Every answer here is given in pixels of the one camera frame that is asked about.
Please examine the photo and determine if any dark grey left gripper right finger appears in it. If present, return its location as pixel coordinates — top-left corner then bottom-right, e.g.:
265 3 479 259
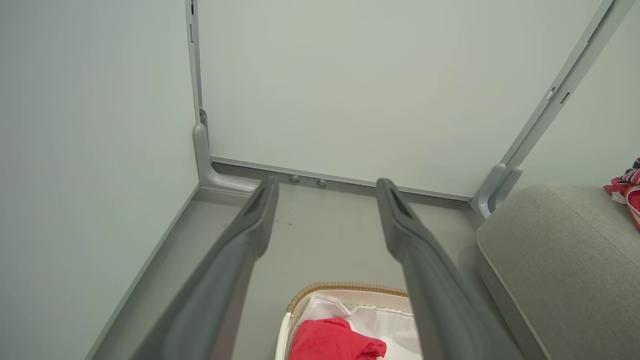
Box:
376 177 523 360

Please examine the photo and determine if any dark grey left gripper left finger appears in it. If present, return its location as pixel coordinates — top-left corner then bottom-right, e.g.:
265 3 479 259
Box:
131 176 280 360

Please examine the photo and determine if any white basket liner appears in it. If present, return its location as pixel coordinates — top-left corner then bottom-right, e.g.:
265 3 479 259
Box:
287 295 423 360

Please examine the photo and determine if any wicker laundry basket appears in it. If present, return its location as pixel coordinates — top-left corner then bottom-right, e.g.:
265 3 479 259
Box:
274 282 426 360

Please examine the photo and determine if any plain red plush garment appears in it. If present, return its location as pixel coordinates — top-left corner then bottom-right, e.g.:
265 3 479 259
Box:
289 318 388 360

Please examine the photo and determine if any grey upholstered cushion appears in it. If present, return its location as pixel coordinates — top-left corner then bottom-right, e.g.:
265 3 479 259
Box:
475 182 640 360

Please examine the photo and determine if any red patterned garment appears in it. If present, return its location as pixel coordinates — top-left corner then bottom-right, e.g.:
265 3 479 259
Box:
602 157 640 231

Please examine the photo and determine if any grey metal panel floor rail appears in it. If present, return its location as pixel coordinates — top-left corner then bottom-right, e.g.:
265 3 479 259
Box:
210 156 473 202

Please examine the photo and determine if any grey metal panel post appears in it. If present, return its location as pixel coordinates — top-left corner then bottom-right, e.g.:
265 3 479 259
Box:
185 0 208 126
500 0 636 168

